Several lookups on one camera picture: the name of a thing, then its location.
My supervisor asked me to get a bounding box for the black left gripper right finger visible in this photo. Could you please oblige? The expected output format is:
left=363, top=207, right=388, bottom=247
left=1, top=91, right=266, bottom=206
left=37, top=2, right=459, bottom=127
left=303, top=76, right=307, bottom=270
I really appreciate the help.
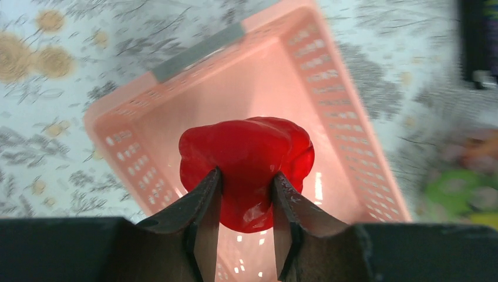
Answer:
left=271, top=173, right=497, bottom=282

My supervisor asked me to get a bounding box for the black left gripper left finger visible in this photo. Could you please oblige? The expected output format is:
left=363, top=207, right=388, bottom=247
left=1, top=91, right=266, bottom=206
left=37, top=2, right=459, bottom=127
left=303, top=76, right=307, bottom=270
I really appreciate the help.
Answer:
left=1, top=169, right=223, bottom=281

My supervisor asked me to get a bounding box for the red bell pepper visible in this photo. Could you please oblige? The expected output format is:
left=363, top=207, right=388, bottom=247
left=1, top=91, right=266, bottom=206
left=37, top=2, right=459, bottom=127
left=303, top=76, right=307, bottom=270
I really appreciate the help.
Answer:
left=179, top=117, right=315, bottom=233

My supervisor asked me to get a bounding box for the clear zip top bag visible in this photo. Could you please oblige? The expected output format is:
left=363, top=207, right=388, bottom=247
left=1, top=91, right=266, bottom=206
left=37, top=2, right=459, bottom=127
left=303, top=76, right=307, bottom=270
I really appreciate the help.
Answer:
left=416, top=111, right=497, bottom=229

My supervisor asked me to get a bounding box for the black poker chip case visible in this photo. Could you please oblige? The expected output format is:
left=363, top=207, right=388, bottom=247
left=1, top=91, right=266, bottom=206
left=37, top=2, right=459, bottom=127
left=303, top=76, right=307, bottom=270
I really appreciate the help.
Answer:
left=457, top=0, right=497, bottom=89

